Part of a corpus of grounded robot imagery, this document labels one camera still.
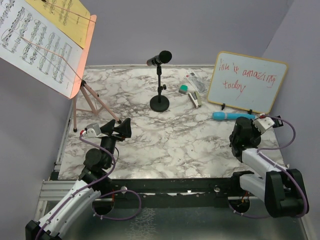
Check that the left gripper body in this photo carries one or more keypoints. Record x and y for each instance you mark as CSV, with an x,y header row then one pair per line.
x,y
109,143

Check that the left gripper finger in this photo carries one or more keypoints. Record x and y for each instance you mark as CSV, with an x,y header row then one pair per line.
x,y
124,129
108,128

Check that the blue toy microphone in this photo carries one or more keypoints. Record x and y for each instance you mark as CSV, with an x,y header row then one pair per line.
x,y
222,116

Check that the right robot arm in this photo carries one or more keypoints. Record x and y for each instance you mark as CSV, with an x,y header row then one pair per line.
x,y
281,189

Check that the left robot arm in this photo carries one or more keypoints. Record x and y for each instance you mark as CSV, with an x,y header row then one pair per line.
x,y
93,181

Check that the rear black microphone stand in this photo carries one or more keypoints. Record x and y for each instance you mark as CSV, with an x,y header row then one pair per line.
x,y
159,103

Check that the pink music stand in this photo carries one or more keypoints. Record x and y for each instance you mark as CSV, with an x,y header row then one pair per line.
x,y
82,86

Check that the green whiteboard eraser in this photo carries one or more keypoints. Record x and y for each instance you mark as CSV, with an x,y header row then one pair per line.
x,y
183,89

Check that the white stapler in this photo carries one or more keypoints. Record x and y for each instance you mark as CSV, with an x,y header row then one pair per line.
x,y
195,99

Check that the black microphone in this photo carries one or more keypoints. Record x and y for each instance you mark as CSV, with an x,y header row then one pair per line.
x,y
163,57

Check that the packaged item flat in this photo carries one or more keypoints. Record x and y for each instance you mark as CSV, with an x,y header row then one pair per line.
x,y
197,82

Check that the white sheet music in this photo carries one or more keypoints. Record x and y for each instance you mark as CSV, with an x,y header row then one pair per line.
x,y
37,47

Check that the yellow sheet music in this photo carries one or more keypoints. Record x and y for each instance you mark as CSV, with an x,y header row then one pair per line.
x,y
70,16

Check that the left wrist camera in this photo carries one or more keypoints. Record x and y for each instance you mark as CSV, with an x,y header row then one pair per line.
x,y
93,131

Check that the small whiteboard yellow frame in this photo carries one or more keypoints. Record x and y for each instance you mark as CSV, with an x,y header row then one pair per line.
x,y
246,82

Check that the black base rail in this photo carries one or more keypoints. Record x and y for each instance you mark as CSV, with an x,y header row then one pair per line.
x,y
170,193

